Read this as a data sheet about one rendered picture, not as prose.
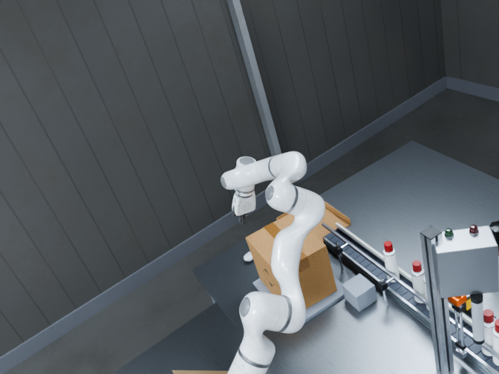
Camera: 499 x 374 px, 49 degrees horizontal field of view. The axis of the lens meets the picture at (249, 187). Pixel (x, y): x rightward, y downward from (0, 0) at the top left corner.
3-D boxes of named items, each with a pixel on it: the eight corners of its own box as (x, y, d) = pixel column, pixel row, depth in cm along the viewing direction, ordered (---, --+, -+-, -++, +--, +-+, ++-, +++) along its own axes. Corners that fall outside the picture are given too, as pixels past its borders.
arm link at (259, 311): (275, 369, 186) (304, 310, 181) (228, 363, 178) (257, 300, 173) (262, 348, 197) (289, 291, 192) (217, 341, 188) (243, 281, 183)
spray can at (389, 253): (402, 278, 233) (396, 243, 221) (393, 285, 231) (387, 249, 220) (393, 272, 237) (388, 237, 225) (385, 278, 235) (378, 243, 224)
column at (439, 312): (454, 370, 198) (442, 231, 161) (445, 377, 197) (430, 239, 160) (445, 362, 202) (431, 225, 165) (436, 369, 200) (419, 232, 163)
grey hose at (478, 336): (487, 340, 177) (486, 295, 165) (479, 346, 176) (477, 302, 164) (478, 333, 179) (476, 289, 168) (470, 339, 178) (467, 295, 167)
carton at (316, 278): (337, 290, 241) (326, 245, 226) (291, 317, 235) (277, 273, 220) (302, 255, 265) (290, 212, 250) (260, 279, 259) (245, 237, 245)
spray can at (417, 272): (431, 299, 220) (426, 263, 209) (421, 306, 219) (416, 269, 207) (421, 292, 224) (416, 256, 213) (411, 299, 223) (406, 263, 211)
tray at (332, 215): (351, 224, 277) (350, 218, 275) (310, 250, 270) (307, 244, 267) (316, 200, 300) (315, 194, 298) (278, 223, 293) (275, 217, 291)
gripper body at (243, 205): (239, 198, 232) (237, 218, 239) (259, 191, 237) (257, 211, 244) (229, 188, 237) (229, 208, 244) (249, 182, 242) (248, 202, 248)
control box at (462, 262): (499, 292, 165) (498, 245, 154) (440, 298, 168) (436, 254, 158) (490, 268, 173) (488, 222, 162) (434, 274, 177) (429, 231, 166)
